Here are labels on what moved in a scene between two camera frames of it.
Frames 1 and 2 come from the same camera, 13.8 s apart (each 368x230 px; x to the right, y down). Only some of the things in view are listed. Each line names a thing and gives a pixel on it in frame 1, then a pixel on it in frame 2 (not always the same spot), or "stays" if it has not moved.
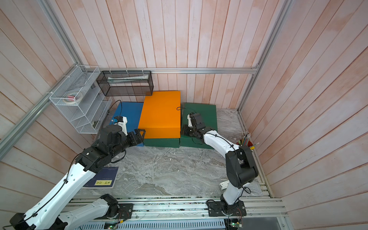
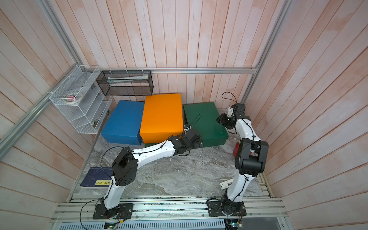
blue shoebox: [132, 111] stays
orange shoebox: [161, 115] stays
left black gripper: [140, 138] → [197, 145]
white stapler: [224, 184] stays
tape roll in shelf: [73, 97] stays
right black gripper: [185, 129] → [222, 120]
